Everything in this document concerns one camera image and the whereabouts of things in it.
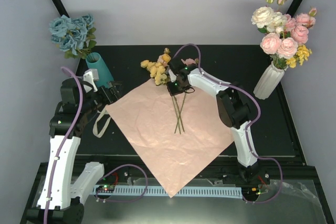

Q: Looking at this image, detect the right small circuit board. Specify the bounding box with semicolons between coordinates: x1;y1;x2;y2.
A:
241;187;269;197

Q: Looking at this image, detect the white ribbed vase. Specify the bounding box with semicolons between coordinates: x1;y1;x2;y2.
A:
254;63;288;100

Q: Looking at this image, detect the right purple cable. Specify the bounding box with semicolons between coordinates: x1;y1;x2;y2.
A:
171;43;284;205

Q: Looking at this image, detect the cream printed ribbon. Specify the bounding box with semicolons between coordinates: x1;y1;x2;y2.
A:
92;106;111;138

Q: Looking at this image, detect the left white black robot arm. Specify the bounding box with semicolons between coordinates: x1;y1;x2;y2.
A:
25;78;122;223

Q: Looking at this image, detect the teal conical vase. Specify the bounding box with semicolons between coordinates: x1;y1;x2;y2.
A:
86;52;114;88

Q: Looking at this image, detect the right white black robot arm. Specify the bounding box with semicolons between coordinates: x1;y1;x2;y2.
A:
167;60;258;184

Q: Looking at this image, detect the pink wrapping paper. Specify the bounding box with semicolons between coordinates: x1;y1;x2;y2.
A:
107;80;233;197

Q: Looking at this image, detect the pink and white rose bouquet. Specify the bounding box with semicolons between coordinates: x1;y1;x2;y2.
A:
251;0;317;70

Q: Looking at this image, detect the small circuit board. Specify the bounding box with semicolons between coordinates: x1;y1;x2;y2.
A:
96;185;115;193
241;187;269;197

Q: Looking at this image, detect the yellow and blue flower bunch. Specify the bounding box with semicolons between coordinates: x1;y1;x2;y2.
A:
140;54;186;134

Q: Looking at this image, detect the blue rose stem bunch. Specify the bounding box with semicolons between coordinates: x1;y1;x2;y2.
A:
49;14;97;59

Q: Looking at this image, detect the pink rose stem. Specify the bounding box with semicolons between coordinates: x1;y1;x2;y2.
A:
172;58;198;134
157;47;184;134

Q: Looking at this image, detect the black aluminium rail base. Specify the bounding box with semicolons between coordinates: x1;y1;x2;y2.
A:
99;155;271;183

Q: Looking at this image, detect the left small circuit board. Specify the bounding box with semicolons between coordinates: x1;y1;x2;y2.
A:
96;185;115;193

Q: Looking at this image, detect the light blue slotted cable duct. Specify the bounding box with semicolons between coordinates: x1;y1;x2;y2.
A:
93;184;243;199

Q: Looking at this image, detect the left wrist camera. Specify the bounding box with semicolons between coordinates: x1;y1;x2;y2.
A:
83;69;99;89

